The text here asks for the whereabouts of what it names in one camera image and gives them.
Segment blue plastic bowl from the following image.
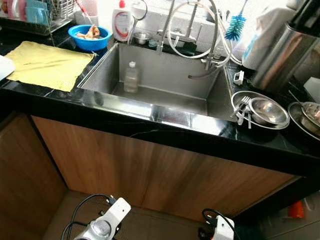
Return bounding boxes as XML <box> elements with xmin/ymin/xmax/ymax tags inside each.
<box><xmin>68</xmin><ymin>24</ymin><xmax>113</xmax><ymax>52</ymax></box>

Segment teal cup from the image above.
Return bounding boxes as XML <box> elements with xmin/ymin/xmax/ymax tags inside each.
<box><xmin>25</xmin><ymin>0</ymin><xmax>51</xmax><ymax>25</ymax></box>

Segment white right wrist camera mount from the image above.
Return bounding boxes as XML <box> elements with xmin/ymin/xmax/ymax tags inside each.
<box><xmin>212</xmin><ymin>216</ymin><xmax>236</xmax><ymax>240</ymax></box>

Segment blue bottle brush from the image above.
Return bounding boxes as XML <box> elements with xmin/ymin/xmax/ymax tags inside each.
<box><xmin>224</xmin><ymin>0</ymin><xmax>248</xmax><ymax>42</ymax></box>

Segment steel wire dish rack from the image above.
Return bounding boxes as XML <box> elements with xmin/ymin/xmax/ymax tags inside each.
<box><xmin>0</xmin><ymin>0</ymin><xmax>76</xmax><ymax>36</ymax></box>

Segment stainless steel sink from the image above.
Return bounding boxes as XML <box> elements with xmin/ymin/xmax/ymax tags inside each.
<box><xmin>77</xmin><ymin>42</ymin><xmax>236</xmax><ymax>136</ymax></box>

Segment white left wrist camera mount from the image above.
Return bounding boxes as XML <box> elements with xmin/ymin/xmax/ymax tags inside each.
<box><xmin>95</xmin><ymin>198</ymin><xmax>132</xmax><ymax>236</ymax></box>

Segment yellow cloth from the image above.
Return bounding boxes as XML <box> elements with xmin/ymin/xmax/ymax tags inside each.
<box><xmin>4</xmin><ymin>41</ymin><xmax>96</xmax><ymax>93</ymax></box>

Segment red handled brush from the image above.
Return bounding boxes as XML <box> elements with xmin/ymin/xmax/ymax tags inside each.
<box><xmin>75</xmin><ymin>0</ymin><xmax>94</xmax><ymax>25</ymax></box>

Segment white plastic holder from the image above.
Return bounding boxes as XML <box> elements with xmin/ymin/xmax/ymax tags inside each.
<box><xmin>233</xmin><ymin>70</ymin><xmax>245</xmax><ymax>85</ymax></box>

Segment steel bowl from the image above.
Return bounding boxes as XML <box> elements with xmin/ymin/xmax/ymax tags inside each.
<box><xmin>300</xmin><ymin>101</ymin><xmax>320</xmax><ymax>135</ymax></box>
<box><xmin>248</xmin><ymin>97</ymin><xmax>290</xmax><ymax>126</ymax></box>

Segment pink cup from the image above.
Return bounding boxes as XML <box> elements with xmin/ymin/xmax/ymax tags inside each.
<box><xmin>0</xmin><ymin>0</ymin><xmax>26</xmax><ymax>21</ymax></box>

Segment steel spoon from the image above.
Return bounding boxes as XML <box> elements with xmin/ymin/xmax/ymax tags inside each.
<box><xmin>288</xmin><ymin>90</ymin><xmax>320</xmax><ymax>126</ymax></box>

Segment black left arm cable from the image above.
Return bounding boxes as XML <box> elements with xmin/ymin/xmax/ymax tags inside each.
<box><xmin>61</xmin><ymin>194</ymin><xmax>117</xmax><ymax>240</ymax></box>

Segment steel spring faucet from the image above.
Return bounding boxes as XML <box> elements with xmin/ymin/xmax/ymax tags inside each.
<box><xmin>156</xmin><ymin>0</ymin><xmax>236</xmax><ymax>81</ymax></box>

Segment dark green sponge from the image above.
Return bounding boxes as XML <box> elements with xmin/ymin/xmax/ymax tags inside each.
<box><xmin>180</xmin><ymin>40</ymin><xmax>199</xmax><ymax>54</ymax></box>

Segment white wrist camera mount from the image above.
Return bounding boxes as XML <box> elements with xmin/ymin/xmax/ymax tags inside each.
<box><xmin>95</xmin><ymin>198</ymin><xmax>132</xmax><ymax>236</ymax></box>
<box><xmin>212</xmin><ymin>216</ymin><xmax>236</xmax><ymax>240</ymax></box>

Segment brown wood sink cabinet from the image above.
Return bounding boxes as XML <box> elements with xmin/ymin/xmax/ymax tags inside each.
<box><xmin>0</xmin><ymin>112</ymin><xmax>301</xmax><ymax>223</ymax></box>

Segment round mesh strainer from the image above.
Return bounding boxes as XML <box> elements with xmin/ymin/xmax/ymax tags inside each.
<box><xmin>129</xmin><ymin>0</ymin><xmax>149</xmax><ymax>45</ymax></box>

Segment wide steel dish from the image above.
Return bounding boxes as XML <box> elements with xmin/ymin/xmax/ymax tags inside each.
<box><xmin>231</xmin><ymin>90</ymin><xmax>291</xmax><ymax>131</ymax></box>
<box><xmin>288</xmin><ymin>101</ymin><xmax>320</xmax><ymax>141</ymax></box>

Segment orange floor object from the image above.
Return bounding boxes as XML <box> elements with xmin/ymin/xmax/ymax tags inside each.
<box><xmin>289</xmin><ymin>200</ymin><xmax>305</xmax><ymax>219</ymax></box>

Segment tall steel cylinder container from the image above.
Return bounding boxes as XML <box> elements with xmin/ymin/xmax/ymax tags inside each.
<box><xmin>250</xmin><ymin>0</ymin><xmax>320</xmax><ymax>93</ymax></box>

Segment clear plastic bottle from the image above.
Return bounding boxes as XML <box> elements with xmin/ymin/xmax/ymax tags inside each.
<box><xmin>123</xmin><ymin>61</ymin><xmax>140</xmax><ymax>94</ymax></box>

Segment small steel cup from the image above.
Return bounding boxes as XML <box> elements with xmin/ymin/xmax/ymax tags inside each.
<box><xmin>134</xmin><ymin>31</ymin><xmax>151</xmax><ymax>46</ymax></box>

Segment white flexible hose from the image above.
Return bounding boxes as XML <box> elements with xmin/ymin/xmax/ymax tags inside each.
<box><xmin>167</xmin><ymin>0</ymin><xmax>246</xmax><ymax>66</ymax></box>

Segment white dish soap bottle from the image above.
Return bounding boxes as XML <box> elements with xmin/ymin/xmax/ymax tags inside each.
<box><xmin>112</xmin><ymin>0</ymin><xmax>134</xmax><ymax>43</ymax></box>

